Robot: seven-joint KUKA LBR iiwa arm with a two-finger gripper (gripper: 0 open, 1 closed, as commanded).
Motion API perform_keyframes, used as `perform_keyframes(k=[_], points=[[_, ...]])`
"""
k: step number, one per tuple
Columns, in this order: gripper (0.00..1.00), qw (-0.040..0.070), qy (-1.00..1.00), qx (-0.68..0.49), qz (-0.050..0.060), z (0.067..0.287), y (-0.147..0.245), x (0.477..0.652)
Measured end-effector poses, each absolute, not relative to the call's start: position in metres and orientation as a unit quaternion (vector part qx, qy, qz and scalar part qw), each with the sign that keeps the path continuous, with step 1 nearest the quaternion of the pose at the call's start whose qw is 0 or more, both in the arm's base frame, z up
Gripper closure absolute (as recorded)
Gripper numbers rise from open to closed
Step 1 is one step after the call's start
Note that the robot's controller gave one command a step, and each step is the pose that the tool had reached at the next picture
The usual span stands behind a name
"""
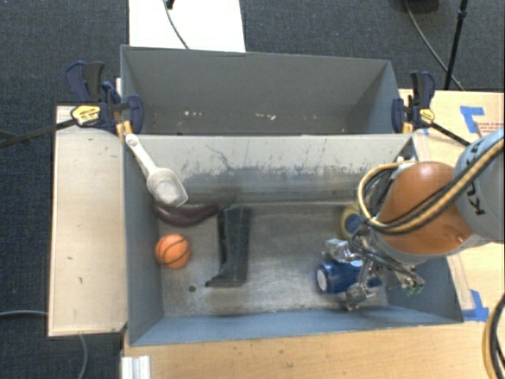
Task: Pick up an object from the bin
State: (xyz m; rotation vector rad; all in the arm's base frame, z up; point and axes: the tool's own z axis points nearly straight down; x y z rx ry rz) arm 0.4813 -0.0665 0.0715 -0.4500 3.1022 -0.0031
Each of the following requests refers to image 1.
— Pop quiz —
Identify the grey metal bin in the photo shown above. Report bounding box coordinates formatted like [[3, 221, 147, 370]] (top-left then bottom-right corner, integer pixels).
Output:
[[119, 44, 465, 348]]

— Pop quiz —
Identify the yellow and blue round thing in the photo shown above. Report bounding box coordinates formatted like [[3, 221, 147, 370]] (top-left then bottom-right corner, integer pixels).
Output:
[[339, 204, 367, 241]]

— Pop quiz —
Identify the purple toy eggplant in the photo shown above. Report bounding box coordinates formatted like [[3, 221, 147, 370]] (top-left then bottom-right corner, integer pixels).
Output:
[[153, 198, 238, 227]]

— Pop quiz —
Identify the clear plastic thing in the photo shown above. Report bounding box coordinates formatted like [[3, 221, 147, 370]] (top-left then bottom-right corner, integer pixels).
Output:
[[324, 238, 363, 268]]

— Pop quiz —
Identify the blue cup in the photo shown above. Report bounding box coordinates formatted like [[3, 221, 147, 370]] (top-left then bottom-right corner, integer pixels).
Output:
[[316, 259, 382, 295]]

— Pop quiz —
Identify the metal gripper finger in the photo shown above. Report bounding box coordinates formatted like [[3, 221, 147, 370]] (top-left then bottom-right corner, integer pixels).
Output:
[[357, 279, 380, 298], [346, 289, 371, 313]]

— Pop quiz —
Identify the orange toy basketball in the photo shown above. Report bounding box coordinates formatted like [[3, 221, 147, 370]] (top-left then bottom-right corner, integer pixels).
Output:
[[154, 233, 193, 270]]

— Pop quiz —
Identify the white plastic scoop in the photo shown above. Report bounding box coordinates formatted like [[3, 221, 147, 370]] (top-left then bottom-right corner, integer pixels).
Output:
[[125, 133, 189, 208]]

